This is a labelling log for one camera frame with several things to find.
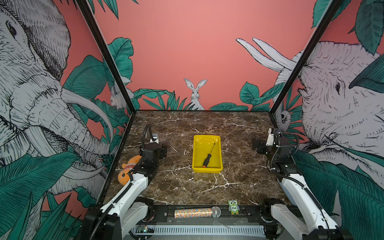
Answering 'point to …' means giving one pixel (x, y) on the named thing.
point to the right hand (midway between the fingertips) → (260, 137)
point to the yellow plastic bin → (203, 146)
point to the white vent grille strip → (203, 230)
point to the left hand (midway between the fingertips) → (153, 142)
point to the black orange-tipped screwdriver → (206, 161)
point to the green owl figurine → (233, 206)
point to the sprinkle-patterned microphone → (214, 212)
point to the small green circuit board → (145, 229)
